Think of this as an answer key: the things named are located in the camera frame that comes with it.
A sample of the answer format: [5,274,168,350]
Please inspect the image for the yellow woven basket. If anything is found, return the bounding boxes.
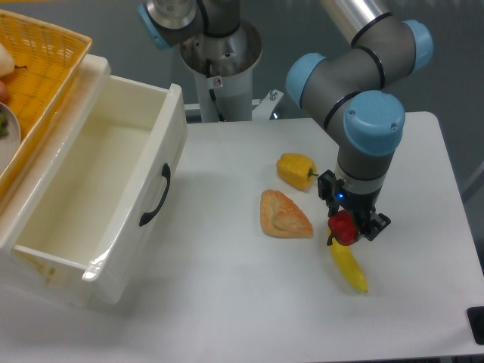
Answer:
[1,10,92,197]

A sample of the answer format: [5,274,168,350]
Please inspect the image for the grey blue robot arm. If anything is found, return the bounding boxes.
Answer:
[138,1,433,246]

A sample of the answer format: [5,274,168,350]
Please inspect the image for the grey plate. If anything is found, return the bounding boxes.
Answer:
[1,103,21,173]

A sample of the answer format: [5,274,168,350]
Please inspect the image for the black corner object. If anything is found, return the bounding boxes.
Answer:
[467,306,484,346]

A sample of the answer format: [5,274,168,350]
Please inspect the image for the green grapes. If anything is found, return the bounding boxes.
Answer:
[0,112,8,137]

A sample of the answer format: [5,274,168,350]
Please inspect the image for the triangular pastry bread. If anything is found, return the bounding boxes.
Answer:
[259,189,313,238]

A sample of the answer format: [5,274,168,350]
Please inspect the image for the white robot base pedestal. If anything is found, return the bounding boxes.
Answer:
[180,20,284,123]

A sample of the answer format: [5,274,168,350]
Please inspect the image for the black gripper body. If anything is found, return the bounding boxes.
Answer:
[317,170,378,227]

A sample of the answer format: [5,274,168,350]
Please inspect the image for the pale pear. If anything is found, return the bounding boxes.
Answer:
[0,44,26,77]

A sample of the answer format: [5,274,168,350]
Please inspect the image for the black drawer handle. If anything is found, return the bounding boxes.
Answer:
[138,163,172,227]

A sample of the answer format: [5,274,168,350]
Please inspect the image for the yellow banana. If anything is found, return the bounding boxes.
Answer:
[329,237,368,293]

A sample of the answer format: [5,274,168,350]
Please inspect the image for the yellow bell pepper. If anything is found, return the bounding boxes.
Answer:
[276,153,319,191]

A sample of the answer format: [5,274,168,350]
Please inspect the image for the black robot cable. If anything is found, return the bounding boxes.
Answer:
[205,58,228,123]

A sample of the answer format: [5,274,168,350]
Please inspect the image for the open white drawer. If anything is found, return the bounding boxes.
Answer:
[1,76,187,306]

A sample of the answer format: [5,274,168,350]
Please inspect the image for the white drawer cabinet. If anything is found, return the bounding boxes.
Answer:
[1,55,111,306]

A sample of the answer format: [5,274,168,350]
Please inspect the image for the red bell pepper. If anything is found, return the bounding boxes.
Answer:
[327,209,358,246]

